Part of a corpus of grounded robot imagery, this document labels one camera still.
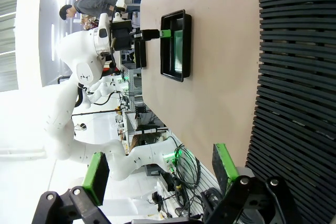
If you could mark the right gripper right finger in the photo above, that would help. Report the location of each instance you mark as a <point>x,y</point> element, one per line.
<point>221,166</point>

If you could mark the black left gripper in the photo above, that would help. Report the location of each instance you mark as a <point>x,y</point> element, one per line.
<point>122,36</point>

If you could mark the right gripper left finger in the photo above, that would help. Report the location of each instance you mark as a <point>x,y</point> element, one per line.
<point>95,179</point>

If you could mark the black ESD tray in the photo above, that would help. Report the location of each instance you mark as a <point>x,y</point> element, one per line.
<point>140,56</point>
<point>187,51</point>

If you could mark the green printed circuit board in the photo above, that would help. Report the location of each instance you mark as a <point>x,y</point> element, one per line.
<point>178,56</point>

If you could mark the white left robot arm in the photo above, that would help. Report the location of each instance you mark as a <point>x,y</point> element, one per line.
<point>78,58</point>

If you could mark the person in grey shirt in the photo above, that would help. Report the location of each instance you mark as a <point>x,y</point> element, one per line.
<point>92,5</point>

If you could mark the black slotted board rack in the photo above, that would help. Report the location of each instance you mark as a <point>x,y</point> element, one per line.
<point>288,77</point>

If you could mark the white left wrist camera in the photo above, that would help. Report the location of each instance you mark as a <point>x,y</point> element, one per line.
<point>103,26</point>

